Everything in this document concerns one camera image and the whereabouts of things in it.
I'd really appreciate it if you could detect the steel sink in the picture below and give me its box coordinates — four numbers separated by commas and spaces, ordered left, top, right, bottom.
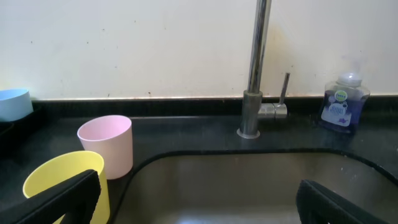
111, 149, 398, 224

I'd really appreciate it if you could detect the yellow cup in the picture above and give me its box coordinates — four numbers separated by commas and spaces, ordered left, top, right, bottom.
22, 151, 111, 224

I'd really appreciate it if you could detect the steel tap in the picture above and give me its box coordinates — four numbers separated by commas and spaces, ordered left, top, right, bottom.
236, 0, 290, 139

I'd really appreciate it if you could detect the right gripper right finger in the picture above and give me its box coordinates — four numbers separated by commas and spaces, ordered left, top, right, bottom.
295, 179, 390, 224

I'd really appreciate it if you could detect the blue soap bottle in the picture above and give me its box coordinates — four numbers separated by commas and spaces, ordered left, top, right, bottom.
317, 72, 371, 134

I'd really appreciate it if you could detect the pink cup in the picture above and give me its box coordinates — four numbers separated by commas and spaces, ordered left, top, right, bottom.
76, 114, 134, 180

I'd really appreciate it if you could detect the blue cup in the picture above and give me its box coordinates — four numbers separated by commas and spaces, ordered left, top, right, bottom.
0, 89, 34, 123

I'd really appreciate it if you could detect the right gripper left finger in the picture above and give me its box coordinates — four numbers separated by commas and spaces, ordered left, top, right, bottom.
0, 169, 101, 224

